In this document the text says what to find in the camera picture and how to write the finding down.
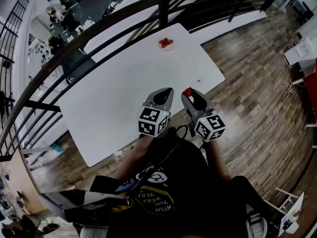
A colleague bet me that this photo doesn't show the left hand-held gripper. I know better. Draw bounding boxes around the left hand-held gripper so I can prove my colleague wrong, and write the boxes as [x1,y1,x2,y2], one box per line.
[138,87,175,138]

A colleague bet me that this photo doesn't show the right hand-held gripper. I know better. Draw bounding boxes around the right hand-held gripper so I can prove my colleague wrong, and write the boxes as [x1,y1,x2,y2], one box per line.
[181,89,226,143]

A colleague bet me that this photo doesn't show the white plate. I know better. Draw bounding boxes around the white plate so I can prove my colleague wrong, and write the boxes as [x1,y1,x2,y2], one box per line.
[158,39,175,53]

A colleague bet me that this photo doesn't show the person's left forearm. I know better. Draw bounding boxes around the person's left forearm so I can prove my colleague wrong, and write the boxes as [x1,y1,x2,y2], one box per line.
[112,134,156,182]

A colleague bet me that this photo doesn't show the person's right forearm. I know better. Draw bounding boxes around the person's right forearm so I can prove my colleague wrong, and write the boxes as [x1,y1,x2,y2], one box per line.
[205,139,233,183]

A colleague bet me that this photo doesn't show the black metal railing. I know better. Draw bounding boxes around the black metal railing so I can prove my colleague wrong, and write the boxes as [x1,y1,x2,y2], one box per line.
[0,0,285,163]

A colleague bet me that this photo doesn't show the black printed t-shirt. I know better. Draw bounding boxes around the black printed t-shirt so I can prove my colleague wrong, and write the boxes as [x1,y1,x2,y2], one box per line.
[89,132,273,238]

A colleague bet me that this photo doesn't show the red cabinet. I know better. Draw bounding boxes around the red cabinet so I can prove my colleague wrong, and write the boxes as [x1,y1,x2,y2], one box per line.
[302,58,317,125]

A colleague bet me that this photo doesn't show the teal object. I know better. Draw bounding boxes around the teal object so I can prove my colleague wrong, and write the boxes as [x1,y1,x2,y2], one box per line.
[50,142,63,154]

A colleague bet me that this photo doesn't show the white boxes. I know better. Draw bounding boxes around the white boxes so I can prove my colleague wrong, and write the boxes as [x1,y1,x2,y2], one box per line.
[283,37,317,72]

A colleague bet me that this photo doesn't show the person's black white shoe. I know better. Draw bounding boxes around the person's black white shoe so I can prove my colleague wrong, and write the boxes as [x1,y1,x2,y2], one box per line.
[245,203,269,238]

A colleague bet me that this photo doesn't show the white small stand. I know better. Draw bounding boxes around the white small stand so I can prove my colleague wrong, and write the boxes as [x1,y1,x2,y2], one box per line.
[264,186,306,238]

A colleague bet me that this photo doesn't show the black cable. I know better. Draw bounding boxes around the black cable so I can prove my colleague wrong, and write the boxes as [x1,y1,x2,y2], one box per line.
[174,124,189,140]

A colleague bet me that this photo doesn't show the white floor cable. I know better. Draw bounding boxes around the white floor cable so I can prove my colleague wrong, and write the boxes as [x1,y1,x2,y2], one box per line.
[225,82,295,165]

